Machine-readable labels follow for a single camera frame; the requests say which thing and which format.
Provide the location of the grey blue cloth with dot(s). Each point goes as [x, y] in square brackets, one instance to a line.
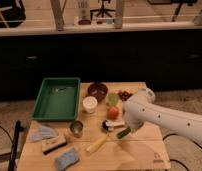
[43, 132]

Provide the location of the green chili pepper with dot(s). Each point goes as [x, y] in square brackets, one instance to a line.
[123, 133]

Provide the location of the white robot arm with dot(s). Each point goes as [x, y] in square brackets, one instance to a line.
[140, 108]

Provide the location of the red tomato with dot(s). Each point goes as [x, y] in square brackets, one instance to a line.
[112, 113]

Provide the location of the green apple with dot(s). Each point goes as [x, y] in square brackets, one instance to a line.
[112, 99]

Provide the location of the bunch of dark grapes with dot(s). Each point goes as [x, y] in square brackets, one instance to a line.
[124, 95]

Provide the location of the metal cup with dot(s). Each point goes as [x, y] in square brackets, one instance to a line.
[76, 128]

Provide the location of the metal spoon in tray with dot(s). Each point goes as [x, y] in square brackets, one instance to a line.
[56, 90]

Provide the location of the green plastic tray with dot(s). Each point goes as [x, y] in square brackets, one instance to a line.
[61, 106]

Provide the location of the blue sponge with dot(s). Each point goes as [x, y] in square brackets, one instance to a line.
[66, 159]

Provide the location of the black pole stand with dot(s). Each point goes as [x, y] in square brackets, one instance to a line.
[12, 158]

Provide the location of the dark red bowl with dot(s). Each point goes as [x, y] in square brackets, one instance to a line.
[97, 90]

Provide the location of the white cup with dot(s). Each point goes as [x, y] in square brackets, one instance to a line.
[90, 104]

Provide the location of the wooden block eraser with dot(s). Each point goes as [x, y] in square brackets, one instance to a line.
[52, 144]

